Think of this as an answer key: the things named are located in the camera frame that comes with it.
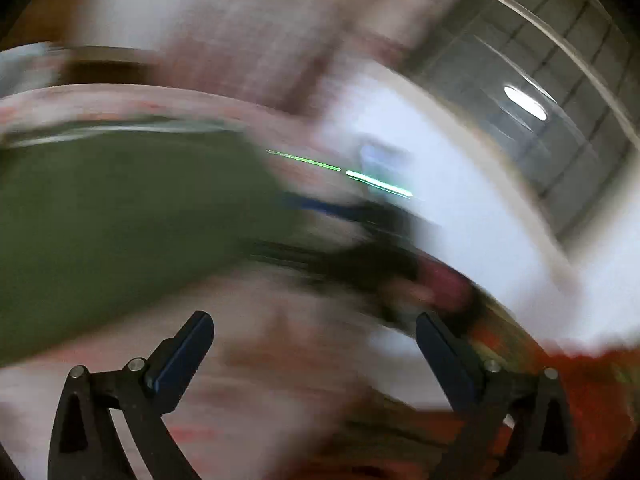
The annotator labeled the pink floral curtain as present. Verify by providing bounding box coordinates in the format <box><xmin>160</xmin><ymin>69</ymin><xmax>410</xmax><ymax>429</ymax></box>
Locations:
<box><xmin>160</xmin><ymin>0</ymin><xmax>463</xmax><ymax>113</ymax></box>

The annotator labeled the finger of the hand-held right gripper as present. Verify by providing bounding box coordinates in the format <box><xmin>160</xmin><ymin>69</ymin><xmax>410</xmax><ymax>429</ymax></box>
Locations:
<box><xmin>285</xmin><ymin>194</ymin><xmax>373</xmax><ymax>225</ymax></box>
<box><xmin>250</xmin><ymin>239</ymin><xmax>366</xmax><ymax>273</ymax></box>

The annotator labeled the barred window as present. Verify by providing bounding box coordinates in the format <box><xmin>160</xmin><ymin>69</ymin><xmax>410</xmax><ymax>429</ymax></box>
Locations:
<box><xmin>400</xmin><ymin>0</ymin><xmax>640</xmax><ymax>261</ymax></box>

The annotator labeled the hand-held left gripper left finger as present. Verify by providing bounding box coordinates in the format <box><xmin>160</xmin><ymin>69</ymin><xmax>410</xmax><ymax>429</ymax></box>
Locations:
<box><xmin>47</xmin><ymin>311</ymin><xmax>216</xmax><ymax>480</ymax></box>

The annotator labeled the pink floral bed sheet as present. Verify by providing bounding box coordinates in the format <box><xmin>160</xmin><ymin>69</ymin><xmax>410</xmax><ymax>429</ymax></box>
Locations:
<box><xmin>0</xmin><ymin>85</ymin><xmax>481</xmax><ymax>480</ymax></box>

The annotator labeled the green knitted sweater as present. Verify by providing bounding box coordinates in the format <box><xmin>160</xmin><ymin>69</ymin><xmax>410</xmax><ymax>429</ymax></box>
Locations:
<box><xmin>0</xmin><ymin>117</ymin><xmax>313</xmax><ymax>368</ymax></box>

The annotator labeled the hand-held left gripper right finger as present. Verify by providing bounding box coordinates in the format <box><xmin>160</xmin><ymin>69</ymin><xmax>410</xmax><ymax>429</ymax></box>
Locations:
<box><xmin>415</xmin><ymin>311</ymin><xmax>581</xmax><ymax>480</ymax></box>

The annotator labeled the wooden nightstand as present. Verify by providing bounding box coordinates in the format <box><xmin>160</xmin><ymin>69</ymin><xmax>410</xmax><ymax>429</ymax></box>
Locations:
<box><xmin>64</xmin><ymin>47</ymin><xmax>168</xmax><ymax>85</ymax></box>

